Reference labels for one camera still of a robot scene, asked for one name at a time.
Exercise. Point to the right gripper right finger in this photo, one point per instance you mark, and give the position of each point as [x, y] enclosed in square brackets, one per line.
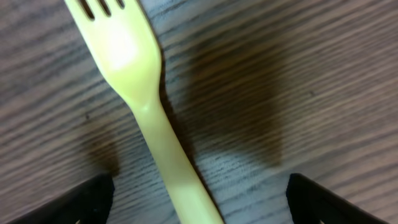
[311, 203]

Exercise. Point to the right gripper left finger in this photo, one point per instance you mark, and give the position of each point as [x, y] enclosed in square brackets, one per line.
[88, 203]

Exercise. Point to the yellow plastic fork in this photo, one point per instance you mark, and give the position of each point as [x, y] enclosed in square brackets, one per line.
[126, 52]

